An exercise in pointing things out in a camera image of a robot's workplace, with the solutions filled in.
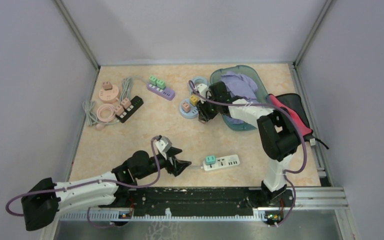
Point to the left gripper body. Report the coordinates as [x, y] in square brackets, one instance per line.
[171, 168]

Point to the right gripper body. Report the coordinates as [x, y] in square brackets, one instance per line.
[208, 109]

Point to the blue round power socket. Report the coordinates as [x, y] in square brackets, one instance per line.
[192, 114]

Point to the yellow USB charger plug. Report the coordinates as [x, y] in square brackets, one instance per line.
[193, 100]

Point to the white power strip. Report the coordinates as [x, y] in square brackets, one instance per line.
[222, 163]

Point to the teal USB charger plug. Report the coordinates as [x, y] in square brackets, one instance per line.
[210, 160]

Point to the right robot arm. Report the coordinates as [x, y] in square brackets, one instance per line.
[279, 133]

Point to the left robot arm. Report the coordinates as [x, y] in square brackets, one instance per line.
[48, 200]

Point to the pink plug on blue socket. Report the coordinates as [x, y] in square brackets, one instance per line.
[185, 106]

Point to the green plug right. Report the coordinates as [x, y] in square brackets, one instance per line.
[160, 84]

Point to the green plug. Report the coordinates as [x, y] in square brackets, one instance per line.
[153, 80]
[160, 84]

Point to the green plug left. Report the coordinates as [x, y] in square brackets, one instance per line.
[153, 80]

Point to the pink round power socket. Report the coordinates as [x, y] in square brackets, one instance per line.
[109, 96]

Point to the lavender cloth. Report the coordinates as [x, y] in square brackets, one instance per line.
[240, 85]

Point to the purple power strip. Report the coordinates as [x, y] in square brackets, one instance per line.
[166, 93]

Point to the black power strip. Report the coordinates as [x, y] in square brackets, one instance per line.
[136, 103]

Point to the red and black bag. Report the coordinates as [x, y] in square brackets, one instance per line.
[292, 103]

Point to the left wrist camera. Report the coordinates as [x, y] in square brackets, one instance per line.
[163, 144]

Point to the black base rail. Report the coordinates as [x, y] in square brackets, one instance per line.
[198, 202]

